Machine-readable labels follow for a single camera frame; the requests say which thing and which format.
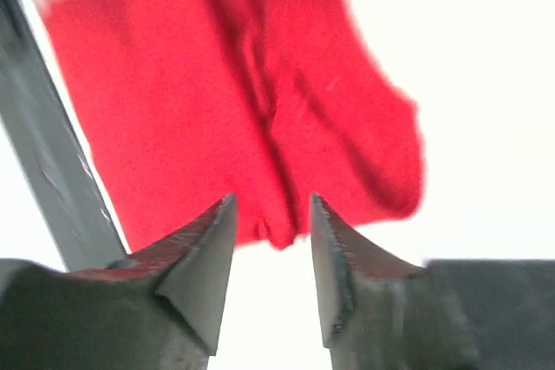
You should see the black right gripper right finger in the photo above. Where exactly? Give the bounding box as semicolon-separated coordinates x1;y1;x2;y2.
310;195;554;370

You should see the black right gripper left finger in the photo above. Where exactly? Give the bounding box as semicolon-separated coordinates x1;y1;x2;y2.
1;194;238;369

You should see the red t shirt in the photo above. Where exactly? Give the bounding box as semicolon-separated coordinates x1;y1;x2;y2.
45;0;424;250

